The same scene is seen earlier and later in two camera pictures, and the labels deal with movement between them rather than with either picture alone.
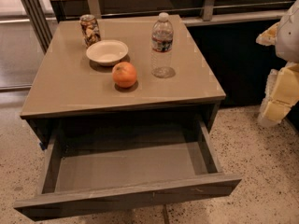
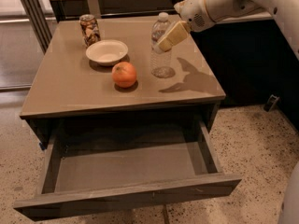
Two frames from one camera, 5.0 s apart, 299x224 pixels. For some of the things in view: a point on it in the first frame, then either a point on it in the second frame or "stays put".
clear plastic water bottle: x=162 y=48 stays put
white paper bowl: x=106 y=52 stays put
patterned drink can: x=90 y=28 stays put
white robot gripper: x=288 y=37 → x=193 y=10
